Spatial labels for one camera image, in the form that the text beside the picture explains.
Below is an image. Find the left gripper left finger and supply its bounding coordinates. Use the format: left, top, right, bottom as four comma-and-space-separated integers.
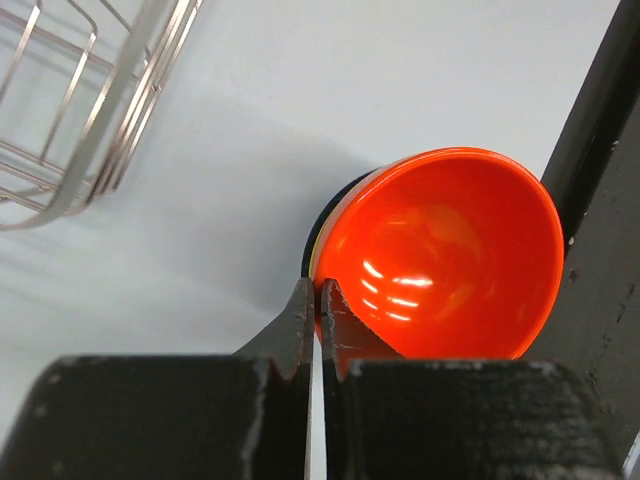
1, 278, 314, 479

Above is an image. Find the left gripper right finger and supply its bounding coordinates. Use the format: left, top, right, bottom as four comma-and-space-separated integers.
319, 279, 623, 479

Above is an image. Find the red-orange bowl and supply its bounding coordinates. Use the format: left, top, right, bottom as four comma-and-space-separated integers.
312, 147, 565, 360

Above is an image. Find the wire dish rack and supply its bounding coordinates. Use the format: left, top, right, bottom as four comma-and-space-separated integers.
1, 0, 201, 231

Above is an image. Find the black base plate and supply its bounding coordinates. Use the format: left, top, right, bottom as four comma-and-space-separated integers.
525, 1, 639, 476

